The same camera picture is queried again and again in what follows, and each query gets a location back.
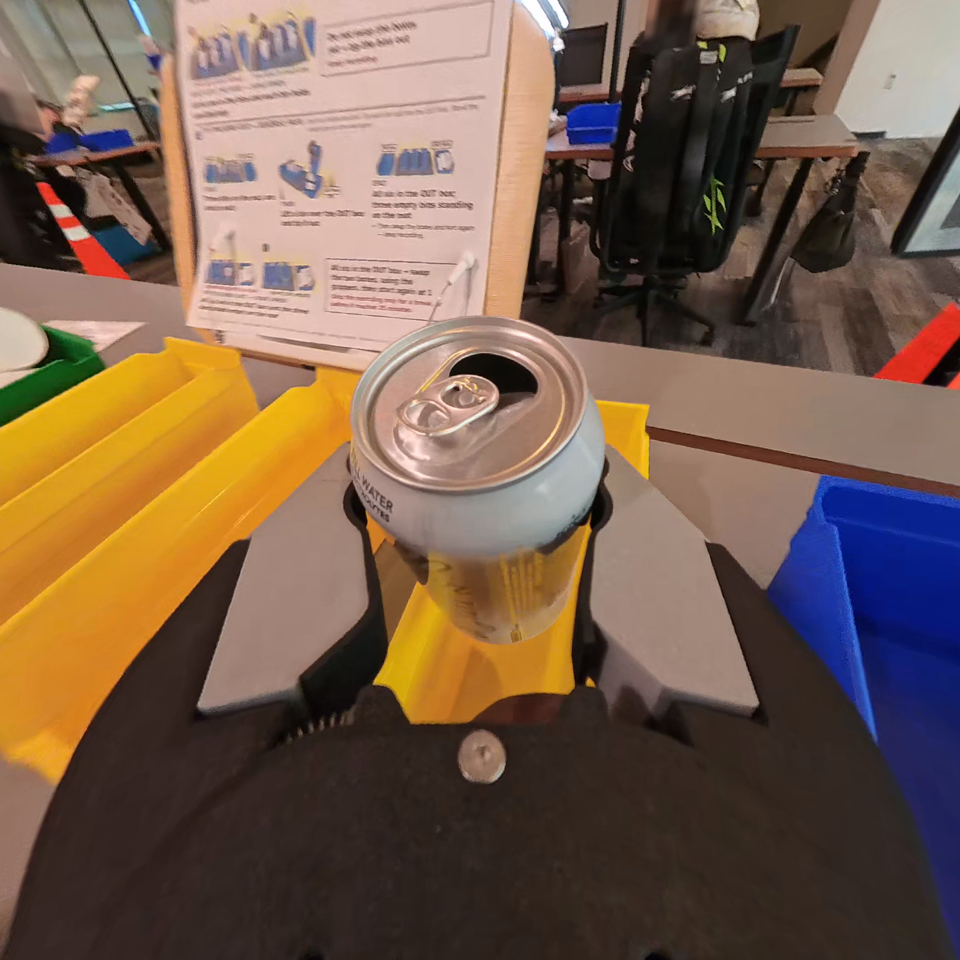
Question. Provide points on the black office chair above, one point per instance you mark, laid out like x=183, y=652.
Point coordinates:
x=652, y=300

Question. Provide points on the white stand ledge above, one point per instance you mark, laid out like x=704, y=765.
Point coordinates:
x=315, y=351

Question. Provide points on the white round item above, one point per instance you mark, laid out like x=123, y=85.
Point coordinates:
x=19, y=345

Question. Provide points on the orange white striped cone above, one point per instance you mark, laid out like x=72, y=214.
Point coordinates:
x=79, y=232

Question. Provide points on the grey office table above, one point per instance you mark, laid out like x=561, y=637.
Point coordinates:
x=810, y=139

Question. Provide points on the narrow yellow plastic bin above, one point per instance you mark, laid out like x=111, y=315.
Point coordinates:
x=150, y=600

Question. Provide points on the dark computer monitor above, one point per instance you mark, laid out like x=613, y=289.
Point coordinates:
x=583, y=56

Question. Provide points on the black backpack with green marks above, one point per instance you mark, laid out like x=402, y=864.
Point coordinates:
x=690, y=150

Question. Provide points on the wooden display board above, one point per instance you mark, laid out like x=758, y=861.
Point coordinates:
x=529, y=150

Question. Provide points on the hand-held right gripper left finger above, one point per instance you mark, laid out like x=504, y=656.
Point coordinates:
x=300, y=600

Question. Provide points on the wide yellow plastic bin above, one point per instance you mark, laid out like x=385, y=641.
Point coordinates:
x=112, y=435

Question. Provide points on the plain orange traffic cone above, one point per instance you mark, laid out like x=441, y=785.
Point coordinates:
x=922, y=352

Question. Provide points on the black framed picture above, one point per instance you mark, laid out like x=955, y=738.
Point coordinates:
x=934, y=202

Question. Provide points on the brown office table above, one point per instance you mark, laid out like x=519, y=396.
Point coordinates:
x=112, y=156

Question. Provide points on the pale blue aluminium drink can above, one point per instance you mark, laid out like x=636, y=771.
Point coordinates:
x=480, y=465

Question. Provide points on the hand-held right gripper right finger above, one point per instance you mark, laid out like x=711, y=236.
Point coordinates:
x=660, y=600

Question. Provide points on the black hanging bag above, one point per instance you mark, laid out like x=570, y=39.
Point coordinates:
x=829, y=225

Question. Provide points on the green plastic bin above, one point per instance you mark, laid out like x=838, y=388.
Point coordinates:
x=52, y=375

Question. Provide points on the pale flat sheet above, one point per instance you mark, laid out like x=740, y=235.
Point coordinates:
x=97, y=334

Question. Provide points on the large blue plastic bin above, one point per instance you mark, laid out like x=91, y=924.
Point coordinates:
x=900, y=637

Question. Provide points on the small blue bin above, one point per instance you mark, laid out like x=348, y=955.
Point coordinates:
x=592, y=124
x=94, y=140

